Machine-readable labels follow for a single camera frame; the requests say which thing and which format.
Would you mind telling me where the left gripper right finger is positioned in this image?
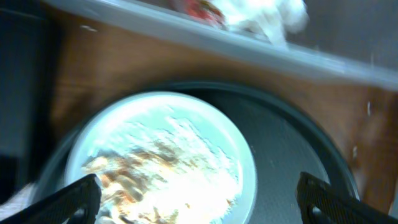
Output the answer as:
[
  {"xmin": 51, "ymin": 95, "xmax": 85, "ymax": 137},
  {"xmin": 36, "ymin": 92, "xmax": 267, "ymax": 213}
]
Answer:
[{"xmin": 296, "ymin": 172, "xmax": 397, "ymax": 224}]

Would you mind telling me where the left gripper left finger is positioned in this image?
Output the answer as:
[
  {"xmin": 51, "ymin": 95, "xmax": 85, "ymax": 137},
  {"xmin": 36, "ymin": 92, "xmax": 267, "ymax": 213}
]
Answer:
[{"xmin": 1, "ymin": 174, "xmax": 101, "ymax": 224}]

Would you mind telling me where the grey plate with food scraps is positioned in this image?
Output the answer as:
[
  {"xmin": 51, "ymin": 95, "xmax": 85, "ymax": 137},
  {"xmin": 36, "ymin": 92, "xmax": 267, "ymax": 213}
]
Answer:
[{"xmin": 64, "ymin": 91, "xmax": 257, "ymax": 223}]

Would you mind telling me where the white tissue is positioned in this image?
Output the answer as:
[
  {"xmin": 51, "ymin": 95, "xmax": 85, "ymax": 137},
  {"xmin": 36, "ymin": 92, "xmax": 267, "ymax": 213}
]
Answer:
[{"xmin": 210, "ymin": 0, "xmax": 309, "ymax": 47}]

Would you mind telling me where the red snack wrapper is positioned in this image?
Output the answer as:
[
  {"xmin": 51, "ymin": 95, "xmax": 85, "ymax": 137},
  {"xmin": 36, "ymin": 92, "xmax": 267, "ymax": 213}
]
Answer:
[{"xmin": 183, "ymin": 0, "xmax": 224, "ymax": 27}]

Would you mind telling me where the black round tray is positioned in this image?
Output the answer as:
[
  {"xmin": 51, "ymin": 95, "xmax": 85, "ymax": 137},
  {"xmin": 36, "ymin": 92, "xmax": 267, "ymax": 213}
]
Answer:
[{"xmin": 32, "ymin": 82, "xmax": 359, "ymax": 223}]

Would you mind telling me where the black rectangular tray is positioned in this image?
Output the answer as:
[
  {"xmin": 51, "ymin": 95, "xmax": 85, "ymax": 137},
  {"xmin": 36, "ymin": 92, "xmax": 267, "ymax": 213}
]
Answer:
[{"xmin": 1, "ymin": 0, "xmax": 63, "ymax": 202}]

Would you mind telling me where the clear plastic bin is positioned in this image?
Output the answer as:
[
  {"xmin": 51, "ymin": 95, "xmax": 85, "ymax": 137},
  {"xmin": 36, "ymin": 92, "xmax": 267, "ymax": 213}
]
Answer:
[{"xmin": 47, "ymin": 0, "xmax": 397, "ymax": 90}]

